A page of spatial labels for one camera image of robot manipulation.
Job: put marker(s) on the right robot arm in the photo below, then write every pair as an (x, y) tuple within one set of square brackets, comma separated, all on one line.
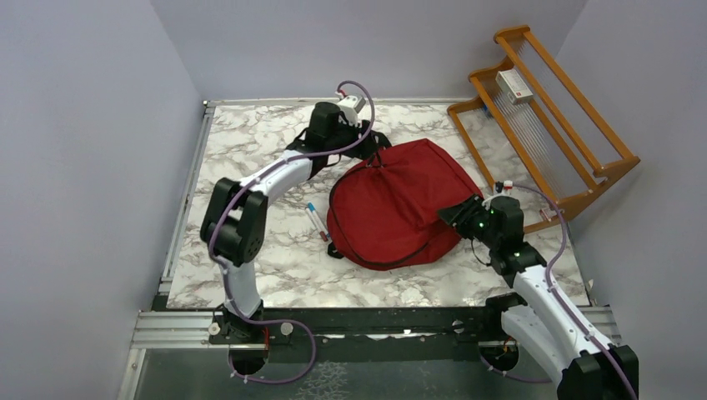
[(580, 361)]

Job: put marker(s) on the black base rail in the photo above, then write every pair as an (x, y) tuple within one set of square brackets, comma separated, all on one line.
[(362, 335)]

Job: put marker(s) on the red backpack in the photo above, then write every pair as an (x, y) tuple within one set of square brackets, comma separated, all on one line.
[(383, 212)]

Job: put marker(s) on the white marker red cap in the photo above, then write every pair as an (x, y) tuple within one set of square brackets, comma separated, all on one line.
[(321, 234)]

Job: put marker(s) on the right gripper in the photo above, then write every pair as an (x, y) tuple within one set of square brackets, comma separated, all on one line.
[(458, 215)]

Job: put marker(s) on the aluminium table frame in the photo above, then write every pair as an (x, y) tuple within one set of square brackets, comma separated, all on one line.
[(171, 357)]

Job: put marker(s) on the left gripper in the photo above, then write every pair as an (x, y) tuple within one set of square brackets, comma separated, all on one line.
[(351, 121)]

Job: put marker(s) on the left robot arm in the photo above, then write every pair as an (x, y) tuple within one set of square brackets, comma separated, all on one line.
[(234, 224)]

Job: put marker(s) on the wooden rack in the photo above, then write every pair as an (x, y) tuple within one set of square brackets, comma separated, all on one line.
[(545, 140)]

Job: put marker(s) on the white red small box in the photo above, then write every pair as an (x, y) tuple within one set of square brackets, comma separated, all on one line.
[(513, 86)]

